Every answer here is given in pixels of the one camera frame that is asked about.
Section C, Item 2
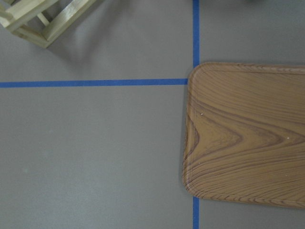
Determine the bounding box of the brown wooden tray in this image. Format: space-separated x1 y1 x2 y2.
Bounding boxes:
182 62 305 208

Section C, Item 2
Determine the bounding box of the wooden cup rack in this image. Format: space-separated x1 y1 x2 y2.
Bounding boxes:
0 0 96 48

